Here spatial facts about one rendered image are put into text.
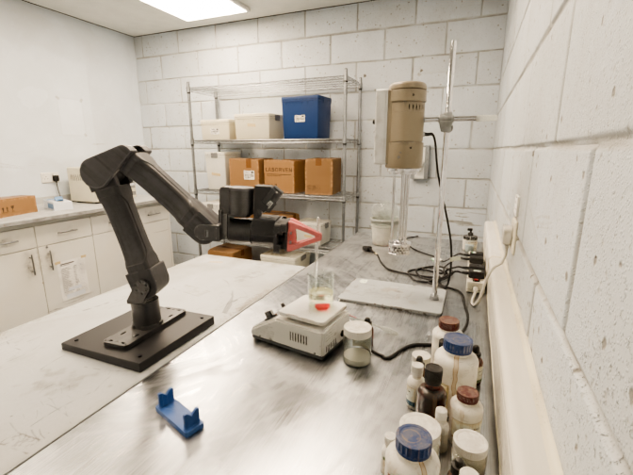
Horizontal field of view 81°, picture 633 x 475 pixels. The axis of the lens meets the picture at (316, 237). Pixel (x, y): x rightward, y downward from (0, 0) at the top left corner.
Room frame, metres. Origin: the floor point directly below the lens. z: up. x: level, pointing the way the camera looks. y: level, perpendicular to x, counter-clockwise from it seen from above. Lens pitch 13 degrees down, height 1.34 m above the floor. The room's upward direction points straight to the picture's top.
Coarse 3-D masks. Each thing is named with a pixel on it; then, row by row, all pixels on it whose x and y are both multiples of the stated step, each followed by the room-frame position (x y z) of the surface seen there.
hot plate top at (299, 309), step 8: (304, 296) 0.87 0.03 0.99; (288, 304) 0.81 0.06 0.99; (296, 304) 0.81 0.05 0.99; (304, 304) 0.81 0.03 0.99; (336, 304) 0.81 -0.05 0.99; (344, 304) 0.81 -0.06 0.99; (280, 312) 0.78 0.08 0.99; (288, 312) 0.77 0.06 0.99; (296, 312) 0.77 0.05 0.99; (304, 312) 0.77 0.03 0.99; (312, 312) 0.77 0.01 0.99; (320, 312) 0.77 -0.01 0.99; (328, 312) 0.77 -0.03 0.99; (336, 312) 0.77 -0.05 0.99; (304, 320) 0.74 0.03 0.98; (312, 320) 0.73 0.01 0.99; (320, 320) 0.73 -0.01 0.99; (328, 320) 0.74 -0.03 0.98
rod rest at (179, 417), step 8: (160, 392) 0.56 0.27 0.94; (168, 392) 0.57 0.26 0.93; (160, 400) 0.56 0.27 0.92; (168, 400) 0.57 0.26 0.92; (176, 400) 0.58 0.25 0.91; (160, 408) 0.56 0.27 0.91; (168, 408) 0.56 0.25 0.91; (176, 408) 0.56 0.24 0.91; (184, 408) 0.56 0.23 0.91; (168, 416) 0.54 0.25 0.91; (176, 416) 0.54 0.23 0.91; (184, 416) 0.51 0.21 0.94; (192, 416) 0.52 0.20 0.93; (176, 424) 0.52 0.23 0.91; (184, 424) 0.51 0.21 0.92; (192, 424) 0.51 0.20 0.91; (200, 424) 0.52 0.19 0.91; (184, 432) 0.50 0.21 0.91; (192, 432) 0.51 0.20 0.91
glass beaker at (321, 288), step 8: (312, 272) 0.83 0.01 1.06; (320, 272) 0.84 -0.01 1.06; (328, 272) 0.83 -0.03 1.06; (312, 280) 0.79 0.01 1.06; (320, 280) 0.78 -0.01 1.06; (328, 280) 0.78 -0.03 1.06; (312, 288) 0.79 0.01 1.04; (320, 288) 0.78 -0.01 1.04; (328, 288) 0.78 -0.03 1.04; (312, 296) 0.79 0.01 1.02; (320, 296) 0.78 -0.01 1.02; (328, 296) 0.78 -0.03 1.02; (312, 304) 0.79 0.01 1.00; (320, 304) 0.78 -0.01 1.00; (328, 304) 0.78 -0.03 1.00
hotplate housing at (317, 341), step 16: (272, 320) 0.79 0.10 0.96; (288, 320) 0.77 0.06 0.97; (336, 320) 0.78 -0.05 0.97; (256, 336) 0.81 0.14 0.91; (272, 336) 0.78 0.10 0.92; (288, 336) 0.76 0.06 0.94; (304, 336) 0.74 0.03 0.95; (320, 336) 0.72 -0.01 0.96; (336, 336) 0.77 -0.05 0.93; (304, 352) 0.74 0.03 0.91; (320, 352) 0.72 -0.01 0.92
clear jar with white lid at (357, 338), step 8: (352, 320) 0.75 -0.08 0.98; (360, 320) 0.75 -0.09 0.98; (344, 328) 0.72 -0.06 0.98; (352, 328) 0.71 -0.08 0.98; (360, 328) 0.71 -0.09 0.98; (368, 328) 0.71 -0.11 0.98; (344, 336) 0.71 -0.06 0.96; (352, 336) 0.70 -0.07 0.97; (360, 336) 0.69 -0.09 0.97; (368, 336) 0.70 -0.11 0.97; (344, 344) 0.71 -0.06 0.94; (352, 344) 0.69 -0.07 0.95; (360, 344) 0.69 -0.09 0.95; (368, 344) 0.70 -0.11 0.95; (344, 352) 0.71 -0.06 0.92; (352, 352) 0.69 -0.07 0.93; (360, 352) 0.69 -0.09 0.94; (368, 352) 0.70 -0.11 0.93; (344, 360) 0.71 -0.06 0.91; (352, 360) 0.69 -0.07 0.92; (360, 360) 0.69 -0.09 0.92; (368, 360) 0.70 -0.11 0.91
